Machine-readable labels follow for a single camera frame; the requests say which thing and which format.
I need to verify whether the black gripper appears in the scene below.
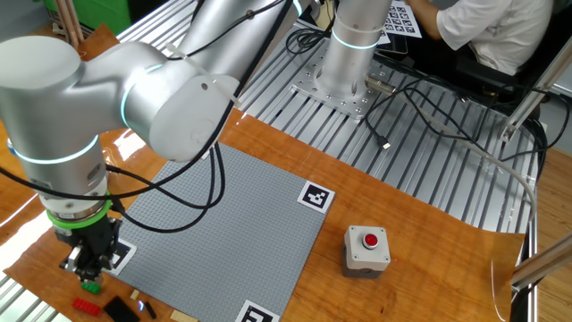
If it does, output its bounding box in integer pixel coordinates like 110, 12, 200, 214
54, 217, 122, 286

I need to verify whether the person's bare forearm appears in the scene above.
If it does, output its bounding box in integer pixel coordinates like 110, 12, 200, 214
404, 0, 448, 41

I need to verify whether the red Lego brick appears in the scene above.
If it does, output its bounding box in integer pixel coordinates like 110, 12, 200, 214
71, 297, 103, 318

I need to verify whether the black Lego plate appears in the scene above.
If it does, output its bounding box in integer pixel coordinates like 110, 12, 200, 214
103, 295, 141, 322

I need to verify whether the tan Lego plate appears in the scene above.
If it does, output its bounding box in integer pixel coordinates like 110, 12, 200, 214
169, 309, 200, 322

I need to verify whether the grey Lego baseplate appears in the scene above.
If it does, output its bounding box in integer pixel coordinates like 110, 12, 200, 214
109, 142, 336, 322

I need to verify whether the fiducial marker with C pattern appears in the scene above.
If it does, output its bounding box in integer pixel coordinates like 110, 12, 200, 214
234, 299, 282, 322

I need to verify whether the wooden stick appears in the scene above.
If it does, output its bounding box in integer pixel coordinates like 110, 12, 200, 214
55, 0, 76, 46
66, 0, 86, 45

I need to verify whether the green box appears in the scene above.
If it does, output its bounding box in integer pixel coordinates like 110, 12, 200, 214
42, 0, 133, 35

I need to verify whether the grey box with red button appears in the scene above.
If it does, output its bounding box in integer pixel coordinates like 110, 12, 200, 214
341, 225, 392, 279

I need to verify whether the wood grain mat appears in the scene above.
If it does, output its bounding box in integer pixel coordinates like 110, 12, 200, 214
0, 21, 526, 322

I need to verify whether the printed marker calibration sheet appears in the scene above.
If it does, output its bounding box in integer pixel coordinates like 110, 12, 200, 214
382, 0, 424, 39

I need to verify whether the black office chair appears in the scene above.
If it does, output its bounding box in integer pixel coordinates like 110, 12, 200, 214
374, 8, 572, 117

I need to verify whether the aluminium profile bar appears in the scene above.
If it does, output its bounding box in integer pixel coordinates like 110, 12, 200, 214
509, 232, 572, 292

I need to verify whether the person in white shirt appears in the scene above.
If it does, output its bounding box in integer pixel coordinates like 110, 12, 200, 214
435, 0, 555, 77

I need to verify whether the green flange adapter ring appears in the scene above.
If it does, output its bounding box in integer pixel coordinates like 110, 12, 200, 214
46, 194, 114, 231

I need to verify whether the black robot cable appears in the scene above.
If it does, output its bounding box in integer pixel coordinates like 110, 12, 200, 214
0, 0, 296, 202
106, 142, 227, 234

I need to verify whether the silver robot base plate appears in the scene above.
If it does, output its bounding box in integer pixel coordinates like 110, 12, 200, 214
290, 53, 385, 121

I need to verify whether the coiled black cable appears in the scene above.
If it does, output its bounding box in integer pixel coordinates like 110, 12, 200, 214
284, 26, 335, 57

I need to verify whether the black USB cable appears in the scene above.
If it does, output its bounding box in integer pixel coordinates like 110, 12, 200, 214
362, 87, 421, 151

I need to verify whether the silver cable connector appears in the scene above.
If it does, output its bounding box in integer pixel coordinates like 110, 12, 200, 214
364, 75, 398, 96

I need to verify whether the grey hose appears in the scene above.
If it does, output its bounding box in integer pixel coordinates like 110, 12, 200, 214
415, 106, 540, 233

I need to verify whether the long black cable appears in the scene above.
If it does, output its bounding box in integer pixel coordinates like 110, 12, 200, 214
401, 87, 572, 163

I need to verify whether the aluminium frame post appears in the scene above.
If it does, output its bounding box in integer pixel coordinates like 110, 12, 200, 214
499, 35, 572, 143

